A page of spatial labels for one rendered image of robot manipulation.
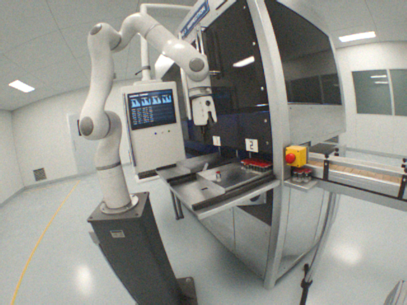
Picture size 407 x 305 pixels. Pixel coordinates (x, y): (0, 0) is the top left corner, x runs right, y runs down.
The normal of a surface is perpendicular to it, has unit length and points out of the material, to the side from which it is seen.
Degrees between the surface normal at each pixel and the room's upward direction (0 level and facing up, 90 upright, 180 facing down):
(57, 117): 90
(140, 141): 90
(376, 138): 90
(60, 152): 90
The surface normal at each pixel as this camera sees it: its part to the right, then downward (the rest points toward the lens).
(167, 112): 0.45, 0.12
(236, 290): -0.13, -0.97
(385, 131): -0.88, 0.20
